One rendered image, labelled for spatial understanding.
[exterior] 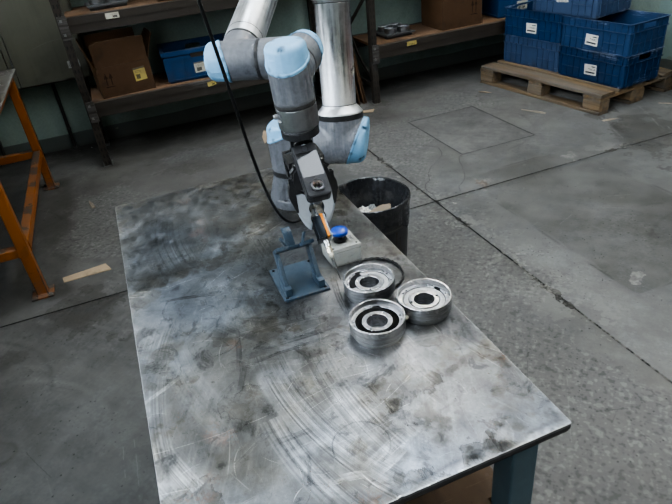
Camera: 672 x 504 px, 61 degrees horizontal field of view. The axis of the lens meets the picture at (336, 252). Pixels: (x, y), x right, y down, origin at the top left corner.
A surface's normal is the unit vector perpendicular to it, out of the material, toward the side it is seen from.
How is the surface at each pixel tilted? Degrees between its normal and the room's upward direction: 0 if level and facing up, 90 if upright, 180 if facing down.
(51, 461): 0
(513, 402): 0
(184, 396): 0
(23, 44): 90
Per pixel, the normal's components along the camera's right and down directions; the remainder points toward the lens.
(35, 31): 0.37, 0.46
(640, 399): -0.10, -0.84
